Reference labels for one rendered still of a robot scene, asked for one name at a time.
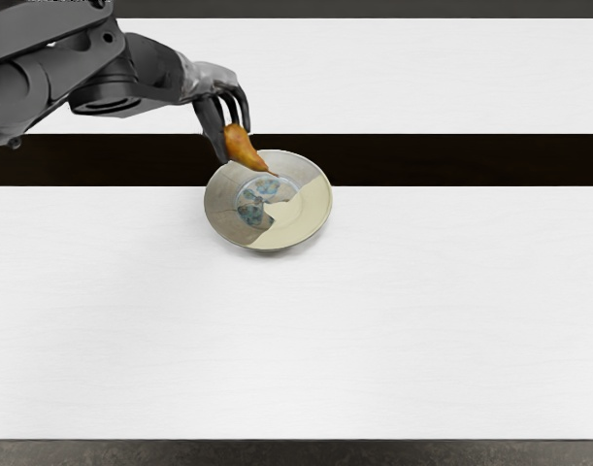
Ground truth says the orange-brown pear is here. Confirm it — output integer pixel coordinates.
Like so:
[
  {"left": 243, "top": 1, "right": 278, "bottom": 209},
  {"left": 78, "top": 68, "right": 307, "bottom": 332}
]
[{"left": 223, "top": 122, "right": 280, "bottom": 178}]

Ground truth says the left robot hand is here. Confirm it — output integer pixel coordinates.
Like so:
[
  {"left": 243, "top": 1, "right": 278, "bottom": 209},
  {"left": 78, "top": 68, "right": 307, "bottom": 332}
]
[{"left": 178, "top": 53, "right": 252, "bottom": 163}]

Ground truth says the patterned round plate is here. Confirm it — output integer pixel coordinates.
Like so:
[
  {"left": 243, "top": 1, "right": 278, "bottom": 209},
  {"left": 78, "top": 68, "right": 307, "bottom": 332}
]
[{"left": 203, "top": 149, "right": 334, "bottom": 252}]

